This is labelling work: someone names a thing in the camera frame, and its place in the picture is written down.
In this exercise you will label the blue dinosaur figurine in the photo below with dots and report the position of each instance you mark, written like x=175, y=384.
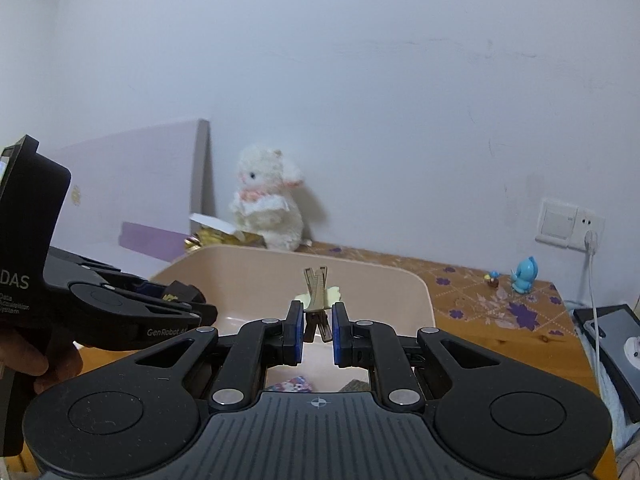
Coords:
x=524, y=275

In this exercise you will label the white plush lamb toy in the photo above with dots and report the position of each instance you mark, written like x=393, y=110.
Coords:
x=263, y=203

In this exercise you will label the small mushroom figurine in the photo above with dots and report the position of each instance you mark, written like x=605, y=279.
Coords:
x=492, y=279

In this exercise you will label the person's left hand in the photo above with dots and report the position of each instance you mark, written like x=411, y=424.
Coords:
x=19, y=355

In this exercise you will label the dark brown cube box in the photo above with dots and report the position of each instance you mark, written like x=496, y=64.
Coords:
x=179, y=292

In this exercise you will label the gold foil gift bag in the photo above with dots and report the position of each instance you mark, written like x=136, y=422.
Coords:
x=213, y=231

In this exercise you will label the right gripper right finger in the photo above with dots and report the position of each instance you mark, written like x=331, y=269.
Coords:
x=376, y=348

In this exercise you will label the white wall switch socket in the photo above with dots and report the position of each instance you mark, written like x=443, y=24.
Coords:
x=568, y=226

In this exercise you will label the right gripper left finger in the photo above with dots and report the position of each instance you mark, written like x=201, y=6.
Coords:
x=244, y=358

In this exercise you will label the grey laptop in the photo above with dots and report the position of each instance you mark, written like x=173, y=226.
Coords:
x=614, y=342

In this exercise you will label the blue white tissue pack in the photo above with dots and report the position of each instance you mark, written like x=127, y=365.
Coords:
x=296, y=384

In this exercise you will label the green dried herb bag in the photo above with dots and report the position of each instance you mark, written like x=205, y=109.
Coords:
x=356, y=385

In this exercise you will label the floral table mat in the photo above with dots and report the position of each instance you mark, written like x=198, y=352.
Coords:
x=460, y=294

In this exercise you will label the beige plastic storage basket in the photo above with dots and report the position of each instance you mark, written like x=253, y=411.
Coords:
x=250, y=283

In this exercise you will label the lilac bed headboard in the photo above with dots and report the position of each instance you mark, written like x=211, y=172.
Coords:
x=132, y=195

